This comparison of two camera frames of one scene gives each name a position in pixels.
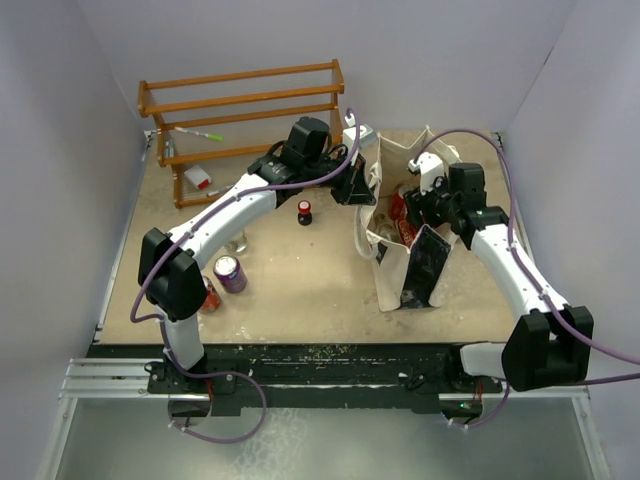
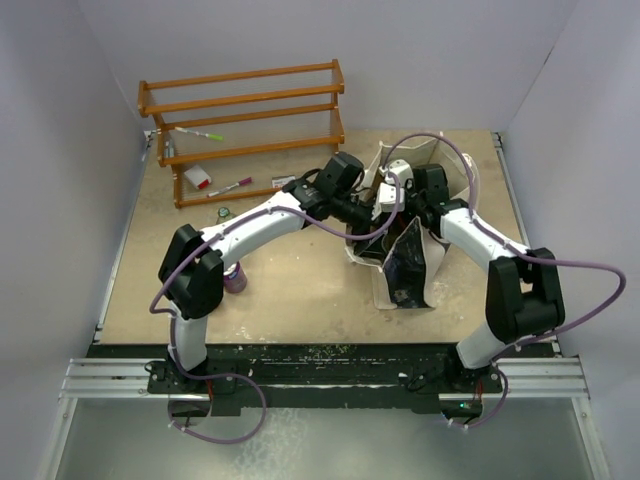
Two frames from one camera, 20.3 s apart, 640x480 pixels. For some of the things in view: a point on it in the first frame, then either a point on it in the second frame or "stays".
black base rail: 369,377 stays
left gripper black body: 340,187 to 356,216
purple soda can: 228,271 stays
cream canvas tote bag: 411,263 stays
